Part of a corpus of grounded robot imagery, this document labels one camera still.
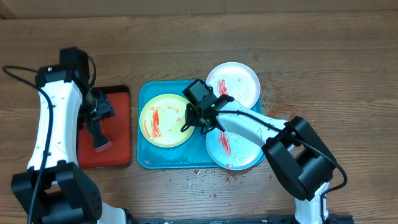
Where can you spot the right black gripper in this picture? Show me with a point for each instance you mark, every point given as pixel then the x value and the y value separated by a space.
pixel 194 121

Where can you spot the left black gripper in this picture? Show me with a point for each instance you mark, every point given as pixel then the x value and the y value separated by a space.
pixel 106 108

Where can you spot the red sponge with dark back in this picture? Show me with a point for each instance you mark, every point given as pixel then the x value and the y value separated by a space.
pixel 100 140

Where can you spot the light blue plate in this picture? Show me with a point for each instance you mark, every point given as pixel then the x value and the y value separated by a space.
pixel 232 151

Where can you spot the yellow-green plate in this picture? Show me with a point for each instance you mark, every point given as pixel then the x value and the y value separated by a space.
pixel 162 119

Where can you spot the white plate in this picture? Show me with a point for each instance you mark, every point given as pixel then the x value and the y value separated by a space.
pixel 237 80

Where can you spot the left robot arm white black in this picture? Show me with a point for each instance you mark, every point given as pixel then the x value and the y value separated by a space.
pixel 79 127

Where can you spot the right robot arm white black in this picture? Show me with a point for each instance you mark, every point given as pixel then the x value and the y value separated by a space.
pixel 298 157

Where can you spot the teal plastic tray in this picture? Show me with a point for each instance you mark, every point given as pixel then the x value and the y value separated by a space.
pixel 191 154

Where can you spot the red tray with black rim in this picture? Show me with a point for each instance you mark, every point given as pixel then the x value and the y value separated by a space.
pixel 116 128

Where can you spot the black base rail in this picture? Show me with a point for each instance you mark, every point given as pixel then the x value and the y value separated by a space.
pixel 271 219

